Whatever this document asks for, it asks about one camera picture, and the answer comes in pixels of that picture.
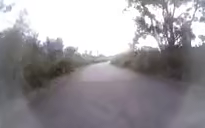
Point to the grey asphalt road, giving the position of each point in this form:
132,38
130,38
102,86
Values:
105,100

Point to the row of bushes and trees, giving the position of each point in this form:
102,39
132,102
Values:
30,63

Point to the overgrown bank with bushes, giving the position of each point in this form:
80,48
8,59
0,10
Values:
170,63

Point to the tall tree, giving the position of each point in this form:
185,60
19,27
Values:
171,26

